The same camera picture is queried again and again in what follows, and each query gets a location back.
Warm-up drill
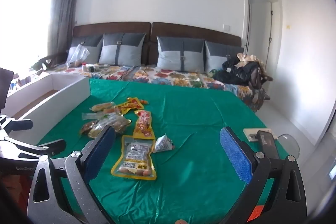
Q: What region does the black clothing pile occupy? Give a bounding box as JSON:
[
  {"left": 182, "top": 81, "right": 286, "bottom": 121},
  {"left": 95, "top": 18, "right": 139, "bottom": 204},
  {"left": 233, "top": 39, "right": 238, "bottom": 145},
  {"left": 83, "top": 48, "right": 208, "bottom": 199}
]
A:
[{"left": 214, "top": 55, "right": 263, "bottom": 86}]

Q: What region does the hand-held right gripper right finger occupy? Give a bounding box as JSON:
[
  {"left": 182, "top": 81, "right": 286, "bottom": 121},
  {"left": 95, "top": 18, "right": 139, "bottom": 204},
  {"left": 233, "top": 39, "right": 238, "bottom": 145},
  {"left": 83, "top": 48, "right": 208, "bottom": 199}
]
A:
[{"left": 220, "top": 127, "right": 311, "bottom": 224}]

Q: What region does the small sausage pack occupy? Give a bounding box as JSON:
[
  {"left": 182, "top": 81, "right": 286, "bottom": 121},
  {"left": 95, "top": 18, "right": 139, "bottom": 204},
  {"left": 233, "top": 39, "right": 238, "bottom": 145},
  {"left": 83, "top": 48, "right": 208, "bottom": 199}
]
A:
[{"left": 90, "top": 102, "right": 116, "bottom": 112}]

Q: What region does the small white snack packet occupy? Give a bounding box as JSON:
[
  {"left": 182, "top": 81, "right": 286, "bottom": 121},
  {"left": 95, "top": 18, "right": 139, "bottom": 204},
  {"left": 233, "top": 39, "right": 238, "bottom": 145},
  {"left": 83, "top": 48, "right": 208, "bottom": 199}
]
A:
[{"left": 152, "top": 134, "right": 175, "bottom": 153}]

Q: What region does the black rectangular device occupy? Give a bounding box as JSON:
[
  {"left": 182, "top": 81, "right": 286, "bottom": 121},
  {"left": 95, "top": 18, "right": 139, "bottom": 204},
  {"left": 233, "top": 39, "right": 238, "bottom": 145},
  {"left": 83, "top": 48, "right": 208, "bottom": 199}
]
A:
[{"left": 256, "top": 130, "right": 280, "bottom": 161}]

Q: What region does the brown snack packet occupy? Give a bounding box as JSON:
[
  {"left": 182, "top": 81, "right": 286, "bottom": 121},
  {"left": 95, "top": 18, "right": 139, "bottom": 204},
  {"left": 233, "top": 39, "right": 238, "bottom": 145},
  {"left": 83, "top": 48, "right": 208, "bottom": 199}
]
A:
[{"left": 79, "top": 120, "right": 103, "bottom": 139}]

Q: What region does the long clear snack packet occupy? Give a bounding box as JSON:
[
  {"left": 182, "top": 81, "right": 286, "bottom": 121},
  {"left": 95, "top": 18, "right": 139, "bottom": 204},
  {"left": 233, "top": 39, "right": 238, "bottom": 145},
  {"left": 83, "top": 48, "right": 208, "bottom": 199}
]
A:
[{"left": 81, "top": 112, "right": 107, "bottom": 121}]

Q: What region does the white door frame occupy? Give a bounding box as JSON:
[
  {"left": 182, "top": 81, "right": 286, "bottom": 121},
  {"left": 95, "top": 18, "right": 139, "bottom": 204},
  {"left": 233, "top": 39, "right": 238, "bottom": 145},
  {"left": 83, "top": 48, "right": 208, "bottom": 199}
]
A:
[{"left": 244, "top": 0, "right": 279, "bottom": 75}]

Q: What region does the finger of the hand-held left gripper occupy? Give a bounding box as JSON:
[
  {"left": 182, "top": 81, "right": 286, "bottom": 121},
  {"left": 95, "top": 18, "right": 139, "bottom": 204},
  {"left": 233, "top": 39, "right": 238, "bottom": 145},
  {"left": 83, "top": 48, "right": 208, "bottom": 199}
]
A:
[
  {"left": 0, "top": 114, "right": 34, "bottom": 133},
  {"left": 0, "top": 138, "right": 67, "bottom": 159}
]

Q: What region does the grey two-tone pillow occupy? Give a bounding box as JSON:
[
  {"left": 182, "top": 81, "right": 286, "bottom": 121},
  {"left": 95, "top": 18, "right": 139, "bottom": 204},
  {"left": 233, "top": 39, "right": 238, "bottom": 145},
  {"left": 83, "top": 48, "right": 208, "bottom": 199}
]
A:
[
  {"left": 156, "top": 36, "right": 205, "bottom": 72},
  {"left": 99, "top": 33, "right": 147, "bottom": 67},
  {"left": 68, "top": 34, "right": 104, "bottom": 65},
  {"left": 204, "top": 41, "right": 245, "bottom": 74}
]

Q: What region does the green satin cloth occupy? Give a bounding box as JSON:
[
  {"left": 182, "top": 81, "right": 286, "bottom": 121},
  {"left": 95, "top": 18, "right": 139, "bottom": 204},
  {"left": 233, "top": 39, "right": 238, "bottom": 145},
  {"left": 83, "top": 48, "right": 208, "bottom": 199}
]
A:
[{"left": 37, "top": 78, "right": 294, "bottom": 224}]

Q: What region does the beige crumpled cloth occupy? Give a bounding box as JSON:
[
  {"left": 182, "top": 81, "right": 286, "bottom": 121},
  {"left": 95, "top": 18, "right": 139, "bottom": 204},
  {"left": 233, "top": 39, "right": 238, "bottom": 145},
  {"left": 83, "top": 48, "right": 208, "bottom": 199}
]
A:
[{"left": 236, "top": 52, "right": 263, "bottom": 65}]

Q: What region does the green fabric item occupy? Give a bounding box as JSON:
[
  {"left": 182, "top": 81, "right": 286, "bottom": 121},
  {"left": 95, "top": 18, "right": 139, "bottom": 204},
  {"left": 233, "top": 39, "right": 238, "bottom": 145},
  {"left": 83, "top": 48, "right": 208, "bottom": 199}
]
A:
[{"left": 210, "top": 69, "right": 224, "bottom": 81}]

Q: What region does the brown padded headboard panel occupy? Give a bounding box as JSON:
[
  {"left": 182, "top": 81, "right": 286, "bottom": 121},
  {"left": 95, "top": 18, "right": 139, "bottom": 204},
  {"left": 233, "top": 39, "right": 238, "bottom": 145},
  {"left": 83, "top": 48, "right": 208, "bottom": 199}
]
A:
[
  {"left": 148, "top": 22, "right": 242, "bottom": 67},
  {"left": 72, "top": 21, "right": 152, "bottom": 67}
]

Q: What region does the red yellow snack packet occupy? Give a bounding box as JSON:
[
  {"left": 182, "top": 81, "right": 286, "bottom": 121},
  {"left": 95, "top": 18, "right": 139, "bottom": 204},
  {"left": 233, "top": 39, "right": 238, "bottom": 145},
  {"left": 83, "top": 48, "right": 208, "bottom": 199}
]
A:
[{"left": 132, "top": 109, "right": 155, "bottom": 139}]

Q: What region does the black cable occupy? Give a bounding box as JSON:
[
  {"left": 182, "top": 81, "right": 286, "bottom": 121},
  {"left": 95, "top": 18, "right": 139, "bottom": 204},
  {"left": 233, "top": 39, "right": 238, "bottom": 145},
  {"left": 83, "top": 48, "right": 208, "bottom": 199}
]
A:
[{"left": 117, "top": 66, "right": 143, "bottom": 81}]

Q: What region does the brown bag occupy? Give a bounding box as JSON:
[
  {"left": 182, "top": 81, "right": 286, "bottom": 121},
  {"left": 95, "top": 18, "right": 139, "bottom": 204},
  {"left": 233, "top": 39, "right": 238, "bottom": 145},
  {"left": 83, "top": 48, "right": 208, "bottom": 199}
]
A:
[{"left": 248, "top": 61, "right": 274, "bottom": 90}]

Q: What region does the orange packet with red label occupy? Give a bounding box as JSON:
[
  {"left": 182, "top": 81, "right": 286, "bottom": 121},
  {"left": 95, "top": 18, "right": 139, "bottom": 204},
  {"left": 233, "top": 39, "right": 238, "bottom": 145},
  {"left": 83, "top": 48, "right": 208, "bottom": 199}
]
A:
[{"left": 114, "top": 97, "right": 145, "bottom": 116}]

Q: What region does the shiny clear green snack packet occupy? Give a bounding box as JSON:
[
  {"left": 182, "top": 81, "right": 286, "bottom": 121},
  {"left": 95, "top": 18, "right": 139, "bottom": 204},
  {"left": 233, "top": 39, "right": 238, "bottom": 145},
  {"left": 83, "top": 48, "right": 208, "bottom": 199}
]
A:
[{"left": 96, "top": 112, "right": 132, "bottom": 133}]

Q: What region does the grey curtain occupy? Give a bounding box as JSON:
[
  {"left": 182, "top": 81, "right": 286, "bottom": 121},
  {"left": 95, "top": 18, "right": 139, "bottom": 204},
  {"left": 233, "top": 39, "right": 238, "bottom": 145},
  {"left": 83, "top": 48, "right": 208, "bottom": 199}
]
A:
[{"left": 47, "top": 0, "right": 85, "bottom": 57}]

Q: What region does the white smartphone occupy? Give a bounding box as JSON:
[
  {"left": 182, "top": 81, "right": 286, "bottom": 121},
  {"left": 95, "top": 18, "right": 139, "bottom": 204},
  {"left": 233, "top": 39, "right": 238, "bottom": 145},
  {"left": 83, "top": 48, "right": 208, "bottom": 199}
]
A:
[{"left": 243, "top": 128, "right": 278, "bottom": 142}]

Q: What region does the yellow sausage packet clear window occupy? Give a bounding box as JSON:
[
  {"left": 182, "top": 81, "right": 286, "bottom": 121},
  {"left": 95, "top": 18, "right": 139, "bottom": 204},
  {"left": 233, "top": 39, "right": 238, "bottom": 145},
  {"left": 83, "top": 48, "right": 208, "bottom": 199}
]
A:
[{"left": 110, "top": 135, "right": 157, "bottom": 180}]

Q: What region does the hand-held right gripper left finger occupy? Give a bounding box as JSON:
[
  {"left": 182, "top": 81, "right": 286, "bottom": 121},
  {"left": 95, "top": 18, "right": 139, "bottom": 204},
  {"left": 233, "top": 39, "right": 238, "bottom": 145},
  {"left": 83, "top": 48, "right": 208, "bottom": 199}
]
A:
[{"left": 28, "top": 125, "right": 116, "bottom": 224}]

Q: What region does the clear round object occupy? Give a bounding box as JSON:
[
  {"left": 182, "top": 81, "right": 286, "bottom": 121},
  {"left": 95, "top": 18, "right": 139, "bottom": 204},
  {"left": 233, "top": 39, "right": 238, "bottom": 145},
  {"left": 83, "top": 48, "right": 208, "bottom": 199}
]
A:
[{"left": 277, "top": 133, "right": 301, "bottom": 159}]

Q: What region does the floral bedsheet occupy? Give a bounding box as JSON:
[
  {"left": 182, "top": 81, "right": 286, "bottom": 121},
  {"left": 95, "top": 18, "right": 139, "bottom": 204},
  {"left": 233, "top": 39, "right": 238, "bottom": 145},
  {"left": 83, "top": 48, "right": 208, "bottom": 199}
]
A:
[{"left": 46, "top": 64, "right": 266, "bottom": 112}]

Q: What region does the clear plastic bag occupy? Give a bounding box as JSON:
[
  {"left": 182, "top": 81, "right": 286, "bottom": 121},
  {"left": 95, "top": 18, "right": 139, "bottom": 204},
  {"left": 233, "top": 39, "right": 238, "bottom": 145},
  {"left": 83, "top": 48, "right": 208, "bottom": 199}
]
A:
[{"left": 66, "top": 45, "right": 90, "bottom": 68}]

